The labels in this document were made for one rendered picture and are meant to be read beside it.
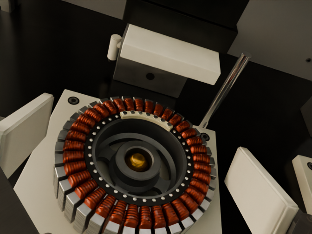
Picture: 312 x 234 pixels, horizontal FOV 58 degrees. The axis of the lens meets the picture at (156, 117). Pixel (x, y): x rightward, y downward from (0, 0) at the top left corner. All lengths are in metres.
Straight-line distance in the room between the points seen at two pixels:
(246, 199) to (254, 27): 0.28
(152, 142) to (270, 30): 0.26
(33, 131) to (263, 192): 0.13
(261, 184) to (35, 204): 0.14
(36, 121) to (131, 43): 0.07
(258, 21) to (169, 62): 0.26
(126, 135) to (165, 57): 0.08
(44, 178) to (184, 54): 0.13
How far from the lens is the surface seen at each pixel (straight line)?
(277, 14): 0.42
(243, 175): 0.19
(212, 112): 0.26
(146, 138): 0.23
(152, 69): 0.29
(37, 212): 0.20
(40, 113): 0.17
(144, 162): 0.20
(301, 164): 0.32
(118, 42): 0.29
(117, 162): 0.19
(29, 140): 0.17
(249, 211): 0.18
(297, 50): 0.46
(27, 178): 0.22
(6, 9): 0.39
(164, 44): 0.18
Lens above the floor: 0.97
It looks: 44 degrees down
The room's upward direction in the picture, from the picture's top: 23 degrees clockwise
